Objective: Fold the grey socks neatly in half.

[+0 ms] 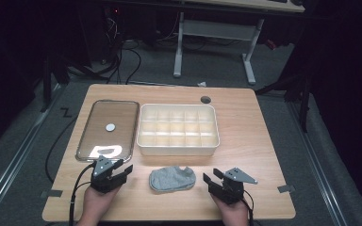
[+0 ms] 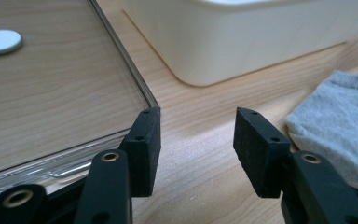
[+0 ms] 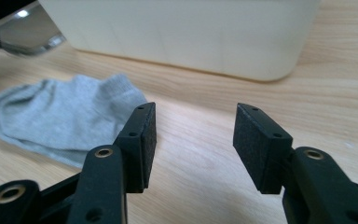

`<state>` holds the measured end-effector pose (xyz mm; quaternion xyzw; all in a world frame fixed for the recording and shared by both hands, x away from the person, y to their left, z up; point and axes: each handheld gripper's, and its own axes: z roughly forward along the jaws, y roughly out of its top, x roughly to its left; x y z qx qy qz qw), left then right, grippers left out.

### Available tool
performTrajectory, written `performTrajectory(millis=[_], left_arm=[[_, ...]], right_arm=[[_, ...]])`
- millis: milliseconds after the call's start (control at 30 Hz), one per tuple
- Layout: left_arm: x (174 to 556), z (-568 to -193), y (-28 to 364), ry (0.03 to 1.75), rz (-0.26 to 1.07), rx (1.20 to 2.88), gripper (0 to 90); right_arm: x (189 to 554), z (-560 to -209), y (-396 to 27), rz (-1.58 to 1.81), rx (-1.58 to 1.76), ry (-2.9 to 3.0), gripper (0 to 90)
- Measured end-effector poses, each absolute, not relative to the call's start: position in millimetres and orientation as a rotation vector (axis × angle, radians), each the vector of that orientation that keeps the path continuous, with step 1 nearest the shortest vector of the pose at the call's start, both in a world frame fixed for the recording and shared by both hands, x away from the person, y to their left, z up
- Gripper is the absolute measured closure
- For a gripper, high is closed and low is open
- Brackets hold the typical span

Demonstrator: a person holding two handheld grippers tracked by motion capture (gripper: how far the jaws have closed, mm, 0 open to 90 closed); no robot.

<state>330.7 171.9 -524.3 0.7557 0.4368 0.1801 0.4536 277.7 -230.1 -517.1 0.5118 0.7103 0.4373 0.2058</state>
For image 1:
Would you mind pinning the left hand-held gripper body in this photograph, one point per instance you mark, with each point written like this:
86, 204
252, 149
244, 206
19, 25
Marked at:
102, 177

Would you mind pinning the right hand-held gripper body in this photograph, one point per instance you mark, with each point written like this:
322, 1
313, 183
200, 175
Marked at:
232, 188

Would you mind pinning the grey sock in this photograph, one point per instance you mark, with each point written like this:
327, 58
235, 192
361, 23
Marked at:
171, 179

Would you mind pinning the person's right hand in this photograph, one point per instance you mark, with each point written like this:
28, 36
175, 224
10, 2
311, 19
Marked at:
232, 212

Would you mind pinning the person's left hand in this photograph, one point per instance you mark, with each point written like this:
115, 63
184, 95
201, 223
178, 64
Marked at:
94, 204

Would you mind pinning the transparent plastic box lid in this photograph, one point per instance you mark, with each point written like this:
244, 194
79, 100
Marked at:
106, 141

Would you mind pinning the grey tape piece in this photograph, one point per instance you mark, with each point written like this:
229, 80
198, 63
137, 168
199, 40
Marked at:
286, 188
52, 193

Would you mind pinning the white compartment storage box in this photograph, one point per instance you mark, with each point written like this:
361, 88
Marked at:
177, 130

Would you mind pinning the dark round table grommet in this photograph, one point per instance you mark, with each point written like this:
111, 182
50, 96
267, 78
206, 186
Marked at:
205, 100

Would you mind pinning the white paper scrap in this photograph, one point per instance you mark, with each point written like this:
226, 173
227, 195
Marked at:
202, 83

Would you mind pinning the black metal stand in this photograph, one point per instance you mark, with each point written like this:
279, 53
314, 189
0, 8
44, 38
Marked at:
304, 106
47, 84

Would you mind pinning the small red object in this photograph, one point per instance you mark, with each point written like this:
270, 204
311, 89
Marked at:
271, 44

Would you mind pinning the metal floor rail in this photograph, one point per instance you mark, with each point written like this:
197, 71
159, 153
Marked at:
317, 163
15, 157

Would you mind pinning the white metal frame desk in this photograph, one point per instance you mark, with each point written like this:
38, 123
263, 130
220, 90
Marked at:
215, 29

